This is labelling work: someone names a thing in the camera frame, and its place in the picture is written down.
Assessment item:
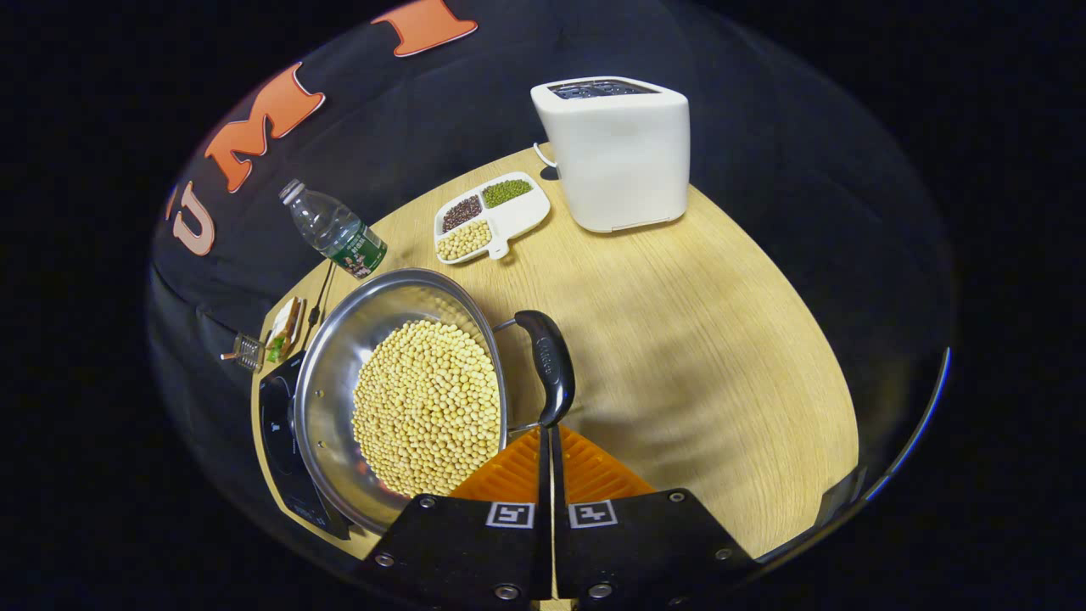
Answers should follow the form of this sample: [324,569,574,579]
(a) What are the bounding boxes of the black backdrop cloth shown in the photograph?
[146,0,958,565]

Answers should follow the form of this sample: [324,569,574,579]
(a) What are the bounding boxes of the white toaster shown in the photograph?
[530,76,691,234]

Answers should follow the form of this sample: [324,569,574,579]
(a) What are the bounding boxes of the sandwich with lettuce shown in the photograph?
[266,297,307,365]

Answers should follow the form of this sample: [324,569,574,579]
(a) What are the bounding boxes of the clear plastic water bottle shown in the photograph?
[279,178,389,280]

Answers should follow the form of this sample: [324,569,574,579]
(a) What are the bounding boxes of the steel pot with black handle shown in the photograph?
[293,267,578,537]

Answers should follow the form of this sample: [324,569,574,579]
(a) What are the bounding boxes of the black induction cooktop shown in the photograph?
[258,350,354,541]

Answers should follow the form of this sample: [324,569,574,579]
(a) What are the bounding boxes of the pile of yellow soybeans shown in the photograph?
[350,319,503,499]

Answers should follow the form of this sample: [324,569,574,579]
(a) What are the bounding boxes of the white divided bean dish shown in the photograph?
[434,172,551,266]

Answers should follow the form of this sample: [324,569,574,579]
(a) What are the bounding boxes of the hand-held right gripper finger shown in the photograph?
[356,427,553,605]
[552,423,761,605]

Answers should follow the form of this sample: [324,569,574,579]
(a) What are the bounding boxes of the black cooktop cable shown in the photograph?
[303,261,337,328]

